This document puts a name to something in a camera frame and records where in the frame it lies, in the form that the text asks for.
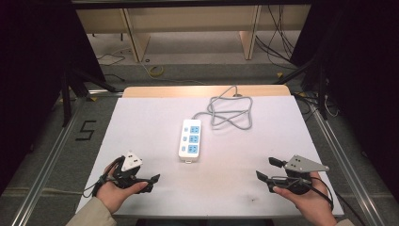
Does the bundle of black cables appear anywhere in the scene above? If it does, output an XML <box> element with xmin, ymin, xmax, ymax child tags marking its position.
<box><xmin>254</xmin><ymin>4</ymin><xmax>297</xmax><ymax>69</ymax></box>

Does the aluminium rail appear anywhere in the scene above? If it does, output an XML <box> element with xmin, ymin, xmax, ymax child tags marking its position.
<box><xmin>9</xmin><ymin>89</ymin><xmax>124</xmax><ymax>226</ymax></box>
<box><xmin>308</xmin><ymin>99</ymin><xmax>388</xmax><ymax>226</ymax></box>

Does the wooden table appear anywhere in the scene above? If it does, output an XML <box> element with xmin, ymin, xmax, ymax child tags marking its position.
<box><xmin>121</xmin><ymin>84</ymin><xmax>292</xmax><ymax>99</ymax></box>

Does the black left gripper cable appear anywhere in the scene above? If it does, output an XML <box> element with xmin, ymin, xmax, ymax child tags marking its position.
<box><xmin>81</xmin><ymin>155</ymin><xmax>126</xmax><ymax>199</ymax></box>

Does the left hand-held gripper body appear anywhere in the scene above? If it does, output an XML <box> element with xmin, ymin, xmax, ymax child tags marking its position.
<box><xmin>108</xmin><ymin>151</ymin><xmax>152</xmax><ymax>190</ymax></box>

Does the white power strip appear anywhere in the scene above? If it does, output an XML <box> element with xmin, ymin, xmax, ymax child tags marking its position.
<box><xmin>177</xmin><ymin>119</ymin><xmax>202</xmax><ymax>165</ymax></box>

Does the person's right hand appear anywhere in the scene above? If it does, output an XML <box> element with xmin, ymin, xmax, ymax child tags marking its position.
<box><xmin>272</xmin><ymin>171</ymin><xmax>339</xmax><ymax>226</ymax></box>

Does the black floor cable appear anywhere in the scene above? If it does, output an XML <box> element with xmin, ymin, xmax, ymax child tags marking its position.
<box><xmin>96</xmin><ymin>52</ymin><xmax>127</xmax><ymax>67</ymax></box>

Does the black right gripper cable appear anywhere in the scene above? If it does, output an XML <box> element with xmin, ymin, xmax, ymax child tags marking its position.
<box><xmin>271</xmin><ymin>174</ymin><xmax>369</xmax><ymax>226</ymax></box>

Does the yellow cable coil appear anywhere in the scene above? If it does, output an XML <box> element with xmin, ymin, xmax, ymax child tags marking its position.
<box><xmin>148</xmin><ymin>64</ymin><xmax>165</xmax><ymax>78</ymax></box>

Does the person's left hand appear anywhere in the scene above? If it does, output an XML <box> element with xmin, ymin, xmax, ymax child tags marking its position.
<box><xmin>95</xmin><ymin>155</ymin><xmax>150</xmax><ymax>216</ymax></box>

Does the dark curtain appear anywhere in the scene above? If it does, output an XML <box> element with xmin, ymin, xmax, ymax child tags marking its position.
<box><xmin>0</xmin><ymin>0</ymin><xmax>106</xmax><ymax>196</ymax></box>
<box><xmin>289</xmin><ymin>0</ymin><xmax>399</xmax><ymax>203</ymax></box>

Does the beige wooden desk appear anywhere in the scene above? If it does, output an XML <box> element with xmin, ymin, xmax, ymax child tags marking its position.
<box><xmin>75</xmin><ymin>4</ymin><xmax>312</xmax><ymax>63</ymax></box>

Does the grey power strip cable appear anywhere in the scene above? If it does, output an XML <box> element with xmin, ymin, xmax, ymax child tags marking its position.
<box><xmin>192</xmin><ymin>85</ymin><xmax>254</xmax><ymax>131</ymax></box>

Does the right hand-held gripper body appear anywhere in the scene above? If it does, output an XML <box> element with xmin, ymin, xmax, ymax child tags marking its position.
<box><xmin>267</xmin><ymin>153</ymin><xmax>330</xmax><ymax>196</ymax></box>

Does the black metal stand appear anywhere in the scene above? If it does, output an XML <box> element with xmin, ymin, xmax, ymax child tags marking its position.
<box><xmin>275</xmin><ymin>56</ymin><xmax>331</xmax><ymax>121</ymax></box>
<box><xmin>58</xmin><ymin>66</ymin><xmax>124</xmax><ymax>128</ymax></box>

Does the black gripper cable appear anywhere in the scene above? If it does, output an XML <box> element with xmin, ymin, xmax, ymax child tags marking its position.
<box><xmin>81</xmin><ymin>155</ymin><xmax>126</xmax><ymax>199</ymax></box>
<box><xmin>271</xmin><ymin>174</ymin><xmax>369</xmax><ymax>226</ymax></box>

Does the white table cover sheet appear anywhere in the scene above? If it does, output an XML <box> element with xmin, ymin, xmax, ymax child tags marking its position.
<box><xmin>75</xmin><ymin>95</ymin><xmax>345</xmax><ymax>218</ymax></box>

